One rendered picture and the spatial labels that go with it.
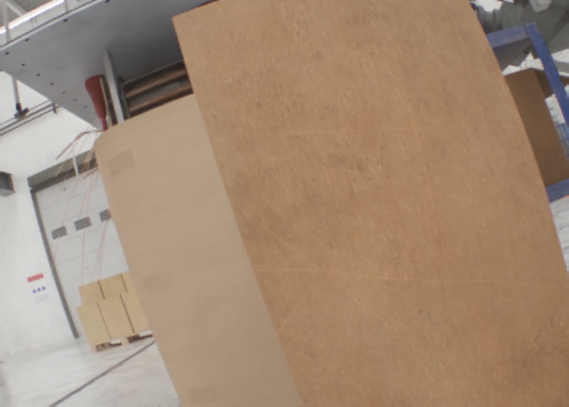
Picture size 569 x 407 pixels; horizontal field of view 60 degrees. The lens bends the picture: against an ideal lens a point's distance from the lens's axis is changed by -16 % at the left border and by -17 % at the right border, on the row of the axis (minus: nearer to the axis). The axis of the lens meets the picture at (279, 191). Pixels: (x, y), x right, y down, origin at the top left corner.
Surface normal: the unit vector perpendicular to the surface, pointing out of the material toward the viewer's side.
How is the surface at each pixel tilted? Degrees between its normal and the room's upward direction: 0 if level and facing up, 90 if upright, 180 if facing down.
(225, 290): 90
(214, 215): 90
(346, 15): 90
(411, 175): 90
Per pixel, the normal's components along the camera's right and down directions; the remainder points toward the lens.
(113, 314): 0.01, -0.11
